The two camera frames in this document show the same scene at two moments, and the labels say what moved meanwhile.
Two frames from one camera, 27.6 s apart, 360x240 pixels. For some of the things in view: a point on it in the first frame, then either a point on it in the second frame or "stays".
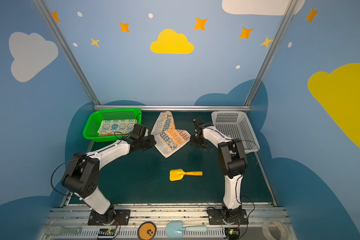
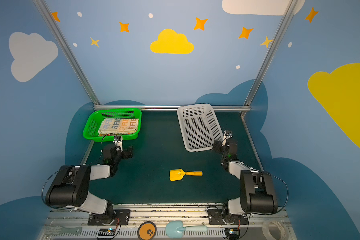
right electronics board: [232, 233] stays
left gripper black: [150, 141] → [127, 151]
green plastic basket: [90, 131] stays
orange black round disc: [147, 230] stays
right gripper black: [195, 140] → [217, 145]
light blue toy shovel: [174, 229] stays
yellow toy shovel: [177, 174] stays
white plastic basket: [237, 125] → [200, 126]
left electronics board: [106, 232] stays
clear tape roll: [283, 231] stays
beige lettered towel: [168, 138] → [117, 125]
